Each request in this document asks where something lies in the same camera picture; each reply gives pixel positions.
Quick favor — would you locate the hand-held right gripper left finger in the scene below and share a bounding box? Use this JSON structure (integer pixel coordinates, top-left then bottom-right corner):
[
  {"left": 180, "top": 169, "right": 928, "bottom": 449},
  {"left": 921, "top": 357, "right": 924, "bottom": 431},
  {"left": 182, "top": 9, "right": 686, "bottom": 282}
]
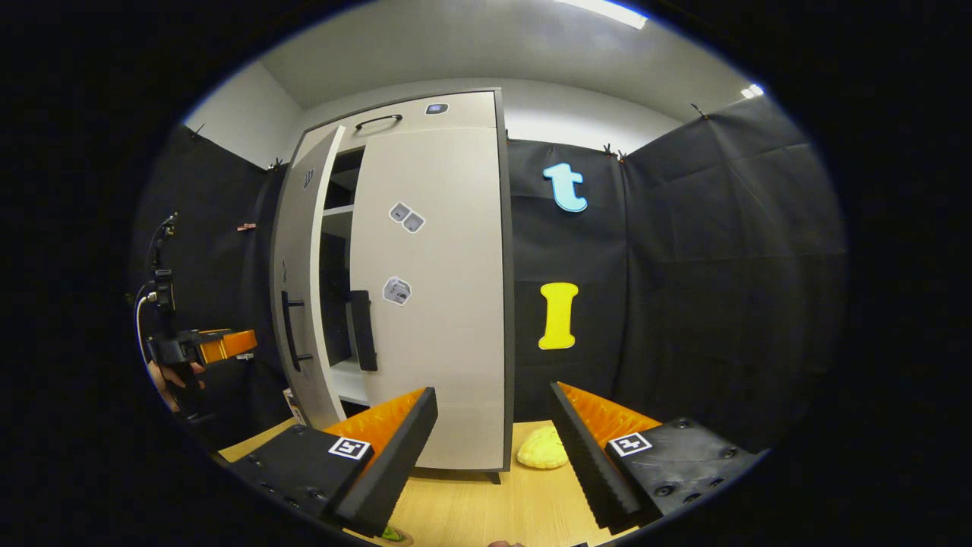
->
[{"left": 228, "top": 387, "right": 440, "bottom": 538}]

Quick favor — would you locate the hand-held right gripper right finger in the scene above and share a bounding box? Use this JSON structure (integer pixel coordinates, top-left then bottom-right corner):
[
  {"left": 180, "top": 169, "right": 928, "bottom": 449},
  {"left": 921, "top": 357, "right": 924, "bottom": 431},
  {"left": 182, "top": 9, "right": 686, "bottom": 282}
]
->
[{"left": 548, "top": 381, "right": 762, "bottom": 535}]

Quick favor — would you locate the grey white cabinet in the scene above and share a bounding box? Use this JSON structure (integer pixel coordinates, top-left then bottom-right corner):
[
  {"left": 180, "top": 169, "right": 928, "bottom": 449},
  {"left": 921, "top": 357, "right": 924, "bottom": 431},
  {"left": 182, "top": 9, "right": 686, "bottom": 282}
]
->
[{"left": 270, "top": 87, "right": 516, "bottom": 483}]

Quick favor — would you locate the white cabinet door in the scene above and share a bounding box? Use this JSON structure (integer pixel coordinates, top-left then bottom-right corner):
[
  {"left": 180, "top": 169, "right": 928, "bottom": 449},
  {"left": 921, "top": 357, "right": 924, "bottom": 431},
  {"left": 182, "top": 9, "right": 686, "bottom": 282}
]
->
[
  {"left": 346, "top": 125, "right": 506, "bottom": 472},
  {"left": 272, "top": 125, "right": 346, "bottom": 430}
]

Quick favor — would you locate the yellow textured toy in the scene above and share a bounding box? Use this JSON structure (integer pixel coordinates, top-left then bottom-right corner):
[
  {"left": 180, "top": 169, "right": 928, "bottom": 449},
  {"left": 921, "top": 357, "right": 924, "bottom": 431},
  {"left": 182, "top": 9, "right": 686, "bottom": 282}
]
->
[{"left": 516, "top": 425, "right": 570, "bottom": 470}]

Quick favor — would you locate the black backdrop cloth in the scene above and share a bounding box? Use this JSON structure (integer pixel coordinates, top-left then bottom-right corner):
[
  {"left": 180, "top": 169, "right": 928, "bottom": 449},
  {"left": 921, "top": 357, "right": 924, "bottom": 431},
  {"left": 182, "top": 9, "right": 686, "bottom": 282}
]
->
[{"left": 129, "top": 95, "right": 847, "bottom": 453}]

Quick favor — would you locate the long ceiling light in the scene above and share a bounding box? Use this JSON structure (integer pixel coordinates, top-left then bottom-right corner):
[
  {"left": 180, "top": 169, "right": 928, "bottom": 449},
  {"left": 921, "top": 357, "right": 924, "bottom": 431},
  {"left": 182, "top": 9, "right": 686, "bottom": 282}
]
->
[{"left": 558, "top": 0, "right": 648, "bottom": 30}]

